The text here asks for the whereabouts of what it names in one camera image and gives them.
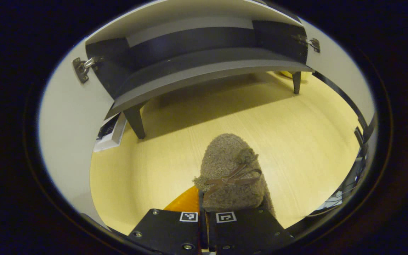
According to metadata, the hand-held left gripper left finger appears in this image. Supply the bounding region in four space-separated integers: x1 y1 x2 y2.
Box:
128 185 204 255

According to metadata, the white shoe cabinet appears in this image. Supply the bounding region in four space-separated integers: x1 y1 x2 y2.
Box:
84 0 314 139

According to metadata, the metal door hinge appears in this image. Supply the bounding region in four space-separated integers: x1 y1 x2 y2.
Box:
292 34 321 53
72 57 98 84

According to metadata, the white cabinet shelf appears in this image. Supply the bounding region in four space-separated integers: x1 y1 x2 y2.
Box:
85 0 302 45

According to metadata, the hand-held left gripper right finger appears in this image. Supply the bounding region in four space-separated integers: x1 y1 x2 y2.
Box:
204 207 295 255

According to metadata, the white flat box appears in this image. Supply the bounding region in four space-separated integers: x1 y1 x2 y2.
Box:
93 113 128 153

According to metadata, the brown slipper shoe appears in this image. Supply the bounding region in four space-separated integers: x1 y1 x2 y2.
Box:
193 133 276 217

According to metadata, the white shoe cabinet door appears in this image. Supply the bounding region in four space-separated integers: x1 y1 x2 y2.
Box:
300 18 376 128
38 39 126 227

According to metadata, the dark cabinet leg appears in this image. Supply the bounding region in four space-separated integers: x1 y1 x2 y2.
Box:
292 72 302 95
123 103 147 139

